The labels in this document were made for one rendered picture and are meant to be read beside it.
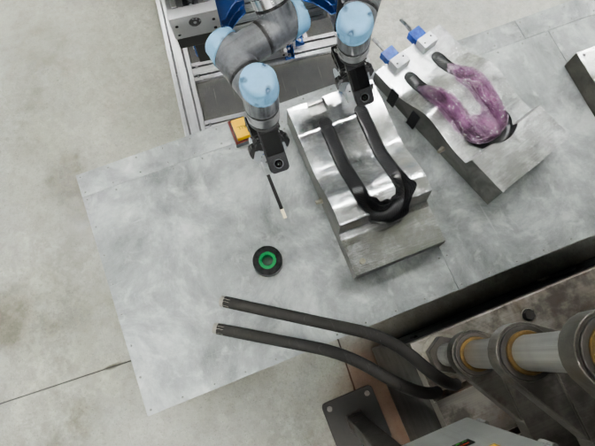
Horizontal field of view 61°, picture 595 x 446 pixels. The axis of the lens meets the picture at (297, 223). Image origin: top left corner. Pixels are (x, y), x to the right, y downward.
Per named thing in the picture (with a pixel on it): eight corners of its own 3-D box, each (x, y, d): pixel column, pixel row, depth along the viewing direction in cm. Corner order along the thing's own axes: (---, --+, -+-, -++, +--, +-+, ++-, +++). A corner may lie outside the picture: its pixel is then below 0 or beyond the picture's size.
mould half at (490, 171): (372, 81, 154) (377, 60, 143) (435, 34, 158) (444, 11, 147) (487, 204, 144) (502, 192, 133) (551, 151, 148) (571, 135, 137)
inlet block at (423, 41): (392, 29, 155) (395, 18, 150) (404, 20, 156) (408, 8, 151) (421, 58, 153) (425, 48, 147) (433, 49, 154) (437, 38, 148)
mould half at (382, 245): (287, 123, 150) (286, 101, 137) (367, 94, 153) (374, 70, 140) (353, 280, 138) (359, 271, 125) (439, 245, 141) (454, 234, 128)
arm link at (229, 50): (247, 32, 111) (276, 68, 109) (204, 59, 109) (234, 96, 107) (243, 8, 103) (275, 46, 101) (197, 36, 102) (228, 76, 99)
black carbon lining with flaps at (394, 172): (314, 123, 143) (315, 107, 133) (367, 104, 144) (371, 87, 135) (363, 235, 134) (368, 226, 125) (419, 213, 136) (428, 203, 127)
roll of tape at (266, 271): (250, 272, 138) (249, 271, 135) (258, 245, 140) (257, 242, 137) (278, 280, 138) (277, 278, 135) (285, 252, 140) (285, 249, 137)
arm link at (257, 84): (260, 49, 99) (286, 81, 97) (264, 80, 110) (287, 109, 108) (227, 71, 98) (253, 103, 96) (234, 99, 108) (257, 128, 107)
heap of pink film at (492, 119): (410, 92, 146) (416, 78, 139) (455, 58, 149) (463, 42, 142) (473, 157, 141) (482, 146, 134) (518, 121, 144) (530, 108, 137)
